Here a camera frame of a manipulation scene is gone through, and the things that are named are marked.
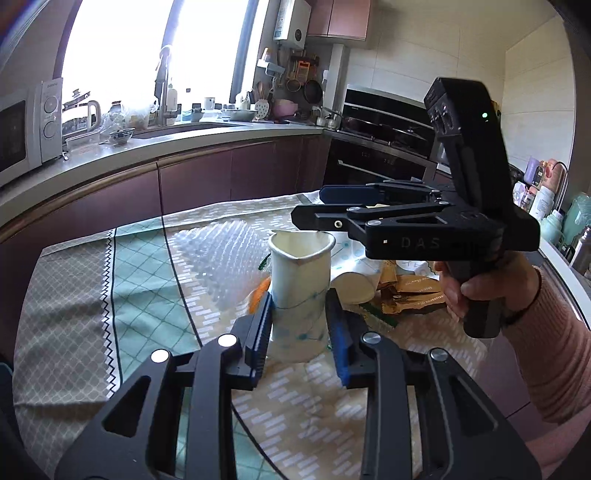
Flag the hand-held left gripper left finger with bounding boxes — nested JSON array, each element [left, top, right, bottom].
[[54, 292, 274, 480]]

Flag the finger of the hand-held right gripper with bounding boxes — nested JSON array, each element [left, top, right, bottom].
[[318, 181, 458, 206], [291, 200, 451, 241]]

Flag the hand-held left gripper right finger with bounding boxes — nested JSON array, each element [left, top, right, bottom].
[[324, 288, 542, 480]]

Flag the orange peel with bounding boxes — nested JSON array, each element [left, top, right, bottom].
[[248, 277, 272, 315]]

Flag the white patterned paper cup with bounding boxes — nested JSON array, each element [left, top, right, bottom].
[[268, 231, 337, 365], [333, 271, 382, 305]]

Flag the person's right forearm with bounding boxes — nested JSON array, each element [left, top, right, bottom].
[[503, 265, 591, 425]]

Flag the person's right hand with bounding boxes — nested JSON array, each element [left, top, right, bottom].
[[434, 251, 542, 324]]

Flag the green-edged snack wrapper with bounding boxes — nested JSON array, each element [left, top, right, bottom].
[[359, 302, 399, 328]]

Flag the black built-in stove unit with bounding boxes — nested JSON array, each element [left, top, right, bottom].
[[323, 85, 451, 185]]

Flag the tan snack wrapper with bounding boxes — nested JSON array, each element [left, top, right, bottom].
[[378, 261, 399, 291]]

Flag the clear bubble wrap sheet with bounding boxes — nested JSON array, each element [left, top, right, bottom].
[[173, 220, 278, 319]]

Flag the brown snack wrapper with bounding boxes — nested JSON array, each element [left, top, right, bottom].
[[379, 274, 447, 317]]

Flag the pink bottle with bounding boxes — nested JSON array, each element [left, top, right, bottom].
[[542, 159, 568, 190]]

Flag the white bottle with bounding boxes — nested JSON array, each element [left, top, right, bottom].
[[529, 185, 555, 221]]

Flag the teal bottle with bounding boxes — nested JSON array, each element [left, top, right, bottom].
[[540, 210, 565, 243]]

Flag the green glass jar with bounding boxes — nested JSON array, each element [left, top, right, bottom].
[[564, 193, 591, 245]]

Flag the patterned green tablecloth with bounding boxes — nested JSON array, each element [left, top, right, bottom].
[[14, 191, 490, 480]]

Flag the mauve kitchen base cabinets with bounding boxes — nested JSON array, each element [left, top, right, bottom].
[[0, 134, 333, 356]]

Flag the steel flask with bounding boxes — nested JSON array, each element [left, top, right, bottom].
[[570, 226, 591, 278]]

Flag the black wrist band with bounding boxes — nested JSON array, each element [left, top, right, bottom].
[[505, 267, 542, 326]]

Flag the kitchen sink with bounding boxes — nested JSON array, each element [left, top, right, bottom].
[[134, 121, 245, 139]]

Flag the steel kitchen faucet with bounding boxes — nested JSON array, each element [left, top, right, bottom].
[[154, 46, 178, 126]]

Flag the clear plastic bags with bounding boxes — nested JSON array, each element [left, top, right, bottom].
[[99, 102, 153, 132]]

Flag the glass electric kettle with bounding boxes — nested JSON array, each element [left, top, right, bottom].
[[62, 90, 102, 139]]

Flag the kitchen window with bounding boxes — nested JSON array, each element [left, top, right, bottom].
[[60, 0, 259, 116]]

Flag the white microwave oven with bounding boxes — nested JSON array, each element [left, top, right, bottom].
[[0, 78, 64, 188]]

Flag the pink wall cabinet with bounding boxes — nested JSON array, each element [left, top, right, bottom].
[[307, 0, 372, 42]]

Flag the white wall water heater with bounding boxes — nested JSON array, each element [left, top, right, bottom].
[[273, 0, 312, 52]]

